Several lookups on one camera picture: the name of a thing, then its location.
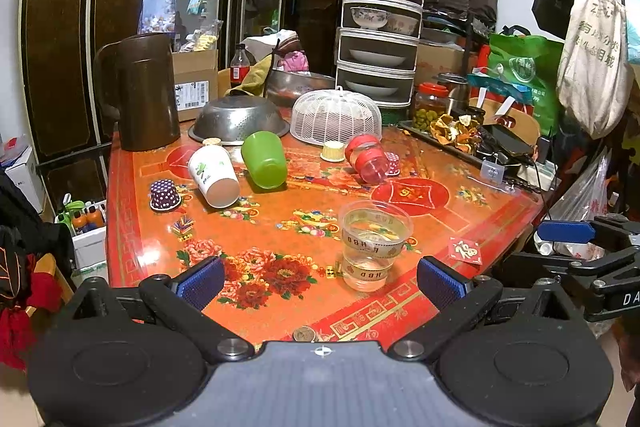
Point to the white plate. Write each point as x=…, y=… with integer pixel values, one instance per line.
x=377, y=57
x=371, y=88

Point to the olive cloth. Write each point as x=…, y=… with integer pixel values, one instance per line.
x=252, y=79

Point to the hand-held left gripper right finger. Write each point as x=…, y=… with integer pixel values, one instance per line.
x=440, y=287

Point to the dark wooden wardrobe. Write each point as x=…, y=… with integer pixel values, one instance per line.
x=65, y=32

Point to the cardboard box with label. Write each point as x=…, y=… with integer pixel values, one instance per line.
x=195, y=79

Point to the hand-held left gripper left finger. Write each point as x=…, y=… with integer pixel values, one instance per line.
x=200, y=284

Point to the dark tray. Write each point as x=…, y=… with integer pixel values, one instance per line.
x=415, y=129

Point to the brown plastic pitcher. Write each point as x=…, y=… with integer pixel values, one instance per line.
x=145, y=97

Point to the floral ceramic bowl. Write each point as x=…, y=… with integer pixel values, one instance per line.
x=369, y=18

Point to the clear plastic cup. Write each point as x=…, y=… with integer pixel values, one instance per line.
x=372, y=252

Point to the box of small bottles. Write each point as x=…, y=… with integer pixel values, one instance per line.
x=87, y=232

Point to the steel basin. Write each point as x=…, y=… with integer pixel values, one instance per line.
x=300, y=84

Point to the white plastic bag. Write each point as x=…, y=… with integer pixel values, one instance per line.
x=582, y=197

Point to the dried orange peels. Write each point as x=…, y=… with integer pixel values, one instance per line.
x=452, y=132

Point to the beige canvas tote bag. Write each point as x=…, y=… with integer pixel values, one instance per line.
x=592, y=72

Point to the black clothing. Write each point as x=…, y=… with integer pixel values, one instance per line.
x=25, y=217

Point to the clear plastic tag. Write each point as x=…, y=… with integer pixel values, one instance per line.
x=492, y=171

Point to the small coin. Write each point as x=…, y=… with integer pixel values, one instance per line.
x=303, y=334

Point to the white mesh food cover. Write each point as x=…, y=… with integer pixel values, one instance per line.
x=335, y=114

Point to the red plastic bottle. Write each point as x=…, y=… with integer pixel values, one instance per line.
x=367, y=157

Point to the small beige cup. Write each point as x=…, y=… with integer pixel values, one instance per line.
x=211, y=141

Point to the small yellow cup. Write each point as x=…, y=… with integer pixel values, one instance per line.
x=332, y=152

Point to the small dotted cup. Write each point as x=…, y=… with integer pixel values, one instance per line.
x=393, y=164

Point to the glass jar with red lid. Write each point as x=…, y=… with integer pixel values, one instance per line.
x=430, y=107

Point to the red paper square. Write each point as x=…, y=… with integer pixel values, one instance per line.
x=465, y=251

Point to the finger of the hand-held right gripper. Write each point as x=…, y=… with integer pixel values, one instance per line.
x=565, y=232

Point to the purple dotted paper cup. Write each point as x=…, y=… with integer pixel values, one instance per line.
x=165, y=196

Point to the green plastic cup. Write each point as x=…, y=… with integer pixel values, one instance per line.
x=264, y=159

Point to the tiered white dish rack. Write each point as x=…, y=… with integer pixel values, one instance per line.
x=382, y=42

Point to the white paper cup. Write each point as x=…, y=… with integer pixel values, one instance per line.
x=212, y=177

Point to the dark soda bottle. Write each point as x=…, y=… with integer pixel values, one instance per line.
x=241, y=67

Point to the white cardboard box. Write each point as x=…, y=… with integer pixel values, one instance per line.
x=22, y=177

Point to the pink cloth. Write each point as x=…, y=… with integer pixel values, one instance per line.
x=292, y=61

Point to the green shopping bag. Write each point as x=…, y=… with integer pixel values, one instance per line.
x=525, y=67

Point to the red cloth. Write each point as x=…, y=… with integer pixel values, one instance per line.
x=25, y=322

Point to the plain cardboard box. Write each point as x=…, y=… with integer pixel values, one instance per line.
x=442, y=62

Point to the steel colander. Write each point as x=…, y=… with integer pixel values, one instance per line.
x=235, y=117

